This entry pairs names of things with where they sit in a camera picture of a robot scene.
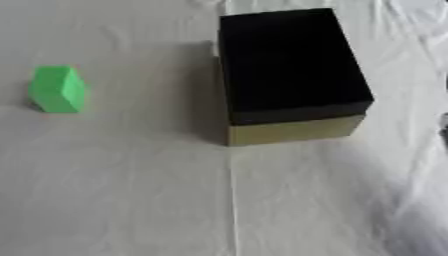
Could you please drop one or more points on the green block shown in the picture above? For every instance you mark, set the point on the green block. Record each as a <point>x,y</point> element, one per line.
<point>56,89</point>

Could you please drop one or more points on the tan cardboard box black inside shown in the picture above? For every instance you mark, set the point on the tan cardboard box black inside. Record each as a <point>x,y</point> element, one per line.
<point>291,66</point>

